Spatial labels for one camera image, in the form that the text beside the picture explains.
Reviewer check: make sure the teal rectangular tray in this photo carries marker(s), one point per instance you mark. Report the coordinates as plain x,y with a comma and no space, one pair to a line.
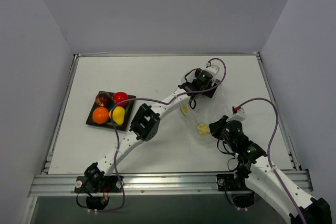
108,125

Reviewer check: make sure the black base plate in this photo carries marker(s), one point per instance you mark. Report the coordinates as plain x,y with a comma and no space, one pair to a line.
231,182
109,184

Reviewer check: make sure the dark brown fake fruit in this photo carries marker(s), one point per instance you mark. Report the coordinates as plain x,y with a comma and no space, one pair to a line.
103,99

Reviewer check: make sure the red fake apple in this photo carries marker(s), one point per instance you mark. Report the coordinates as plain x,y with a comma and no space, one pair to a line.
120,99

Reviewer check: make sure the aluminium front rail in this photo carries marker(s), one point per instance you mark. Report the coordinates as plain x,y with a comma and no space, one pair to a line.
134,184

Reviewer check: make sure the translucent plastic bag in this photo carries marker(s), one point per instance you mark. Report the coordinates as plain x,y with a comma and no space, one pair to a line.
197,116

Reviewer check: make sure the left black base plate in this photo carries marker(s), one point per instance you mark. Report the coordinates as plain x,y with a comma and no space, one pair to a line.
109,184

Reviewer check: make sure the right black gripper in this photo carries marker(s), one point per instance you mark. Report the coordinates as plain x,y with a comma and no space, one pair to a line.
217,126

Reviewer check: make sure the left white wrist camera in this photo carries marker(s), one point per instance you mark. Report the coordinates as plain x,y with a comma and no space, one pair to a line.
212,69

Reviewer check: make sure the yellow fake pear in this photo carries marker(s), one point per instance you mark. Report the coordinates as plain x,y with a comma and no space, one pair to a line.
117,115

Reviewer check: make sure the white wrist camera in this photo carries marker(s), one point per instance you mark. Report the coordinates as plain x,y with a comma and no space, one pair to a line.
212,69
238,114

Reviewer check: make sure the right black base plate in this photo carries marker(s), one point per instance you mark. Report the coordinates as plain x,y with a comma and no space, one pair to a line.
231,182

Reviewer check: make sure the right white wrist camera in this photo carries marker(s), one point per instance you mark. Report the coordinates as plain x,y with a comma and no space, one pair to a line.
238,114

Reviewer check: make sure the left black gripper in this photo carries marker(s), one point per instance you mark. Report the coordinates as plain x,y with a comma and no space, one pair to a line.
210,92

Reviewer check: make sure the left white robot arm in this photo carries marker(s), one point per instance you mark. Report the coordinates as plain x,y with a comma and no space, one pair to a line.
145,124

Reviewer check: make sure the orange fake fruit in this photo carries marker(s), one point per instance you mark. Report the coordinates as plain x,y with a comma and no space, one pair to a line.
100,115

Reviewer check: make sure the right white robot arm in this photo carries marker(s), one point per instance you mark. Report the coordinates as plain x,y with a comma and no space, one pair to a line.
258,173

